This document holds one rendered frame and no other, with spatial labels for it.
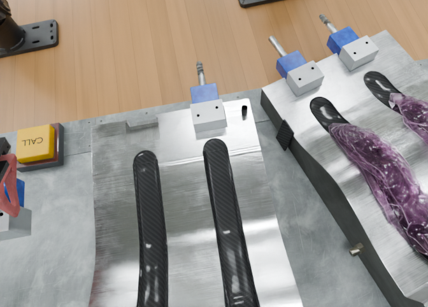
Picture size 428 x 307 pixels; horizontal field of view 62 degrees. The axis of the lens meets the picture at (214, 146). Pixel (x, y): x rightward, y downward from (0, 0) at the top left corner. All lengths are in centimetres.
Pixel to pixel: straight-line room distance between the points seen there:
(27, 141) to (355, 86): 58
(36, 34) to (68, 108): 20
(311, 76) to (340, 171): 17
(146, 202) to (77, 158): 21
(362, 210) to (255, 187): 15
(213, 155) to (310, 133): 16
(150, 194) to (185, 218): 7
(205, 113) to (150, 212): 17
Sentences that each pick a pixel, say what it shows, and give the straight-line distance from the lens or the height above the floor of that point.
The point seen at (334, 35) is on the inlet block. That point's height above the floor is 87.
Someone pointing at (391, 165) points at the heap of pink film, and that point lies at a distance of 53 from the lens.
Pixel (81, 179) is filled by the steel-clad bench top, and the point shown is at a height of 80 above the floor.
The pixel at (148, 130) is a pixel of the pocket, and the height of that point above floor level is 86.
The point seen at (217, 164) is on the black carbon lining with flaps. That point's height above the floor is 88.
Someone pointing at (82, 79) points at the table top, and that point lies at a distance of 78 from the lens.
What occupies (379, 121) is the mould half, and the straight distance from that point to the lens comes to 62.
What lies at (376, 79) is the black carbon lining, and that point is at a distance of 69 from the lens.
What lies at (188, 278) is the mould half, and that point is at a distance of 49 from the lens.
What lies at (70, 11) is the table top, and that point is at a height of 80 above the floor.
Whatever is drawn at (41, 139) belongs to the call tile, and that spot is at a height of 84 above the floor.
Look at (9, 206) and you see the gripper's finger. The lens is 51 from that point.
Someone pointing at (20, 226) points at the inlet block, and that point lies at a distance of 54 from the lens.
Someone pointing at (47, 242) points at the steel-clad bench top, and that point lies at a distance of 67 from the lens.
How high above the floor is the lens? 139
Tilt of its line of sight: 66 degrees down
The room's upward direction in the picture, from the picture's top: 10 degrees counter-clockwise
